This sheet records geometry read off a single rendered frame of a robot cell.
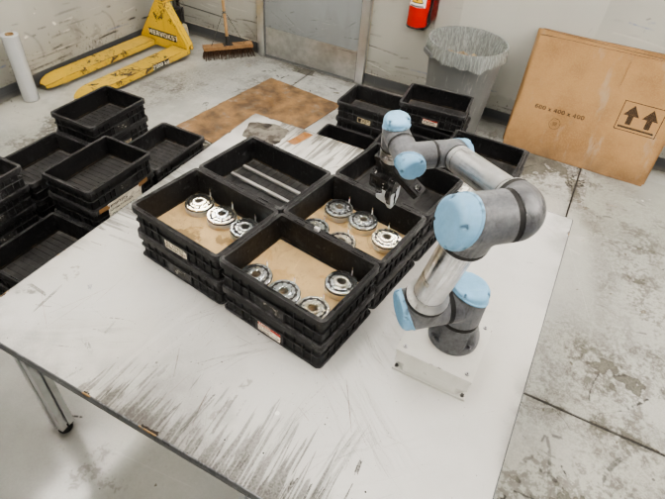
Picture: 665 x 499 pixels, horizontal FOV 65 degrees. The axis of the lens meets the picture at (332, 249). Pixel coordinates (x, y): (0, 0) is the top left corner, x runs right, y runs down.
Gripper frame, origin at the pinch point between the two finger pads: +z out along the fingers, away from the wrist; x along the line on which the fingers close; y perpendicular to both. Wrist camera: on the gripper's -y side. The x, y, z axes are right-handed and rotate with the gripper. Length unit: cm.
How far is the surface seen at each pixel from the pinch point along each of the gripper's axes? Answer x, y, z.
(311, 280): 32.3, 9.7, 11.6
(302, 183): -7.6, 42.7, 21.4
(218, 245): 38, 44, 12
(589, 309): -89, -82, 116
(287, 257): 28.7, 22.0, 13.0
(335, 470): 75, -28, 14
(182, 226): 38, 60, 13
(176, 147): -32, 153, 78
